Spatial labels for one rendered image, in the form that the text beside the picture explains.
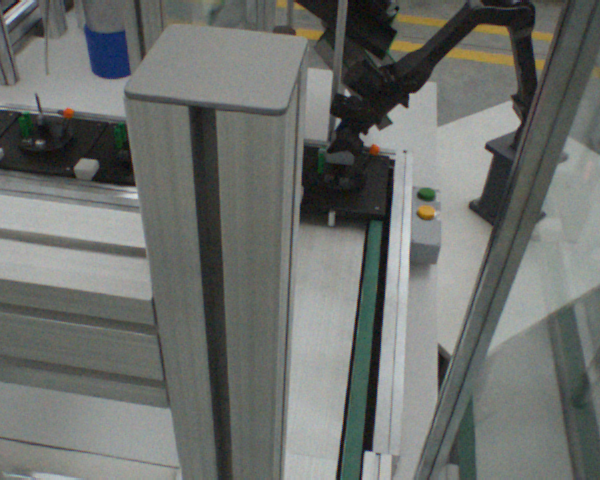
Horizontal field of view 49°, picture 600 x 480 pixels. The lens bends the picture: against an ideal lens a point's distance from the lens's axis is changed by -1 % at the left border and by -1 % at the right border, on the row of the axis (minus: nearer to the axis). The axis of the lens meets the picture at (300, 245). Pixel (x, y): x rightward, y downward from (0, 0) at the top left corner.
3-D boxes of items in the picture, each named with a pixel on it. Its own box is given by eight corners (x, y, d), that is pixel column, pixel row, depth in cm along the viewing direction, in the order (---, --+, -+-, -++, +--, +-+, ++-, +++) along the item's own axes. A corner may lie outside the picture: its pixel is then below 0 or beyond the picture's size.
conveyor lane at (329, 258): (383, 189, 177) (388, 158, 170) (356, 480, 115) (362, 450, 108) (278, 176, 179) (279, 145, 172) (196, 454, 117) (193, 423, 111)
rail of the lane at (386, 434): (407, 181, 180) (414, 148, 172) (391, 485, 114) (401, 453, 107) (387, 179, 180) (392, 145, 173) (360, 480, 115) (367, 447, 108)
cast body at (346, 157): (354, 155, 159) (357, 130, 154) (352, 165, 156) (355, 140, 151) (319, 151, 160) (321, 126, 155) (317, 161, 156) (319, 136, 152)
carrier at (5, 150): (110, 128, 177) (102, 86, 168) (74, 181, 159) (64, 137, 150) (24, 118, 179) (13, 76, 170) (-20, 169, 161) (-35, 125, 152)
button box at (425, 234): (436, 208, 166) (441, 188, 161) (436, 265, 150) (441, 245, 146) (408, 204, 166) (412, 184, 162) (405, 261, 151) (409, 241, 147)
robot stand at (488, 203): (547, 219, 171) (571, 155, 157) (508, 238, 164) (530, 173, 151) (505, 189, 179) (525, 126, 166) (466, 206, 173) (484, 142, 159)
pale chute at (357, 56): (390, 107, 184) (403, 99, 181) (379, 131, 174) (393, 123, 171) (327, 26, 174) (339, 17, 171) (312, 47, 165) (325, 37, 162)
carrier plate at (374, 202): (389, 162, 171) (390, 155, 169) (383, 221, 153) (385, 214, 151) (296, 150, 172) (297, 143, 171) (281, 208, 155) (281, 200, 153)
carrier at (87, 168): (199, 139, 175) (196, 96, 166) (172, 194, 157) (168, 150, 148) (111, 128, 177) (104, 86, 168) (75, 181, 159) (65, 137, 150)
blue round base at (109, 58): (145, 59, 224) (140, 17, 214) (130, 81, 213) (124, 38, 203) (101, 55, 226) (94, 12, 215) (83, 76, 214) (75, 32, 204)
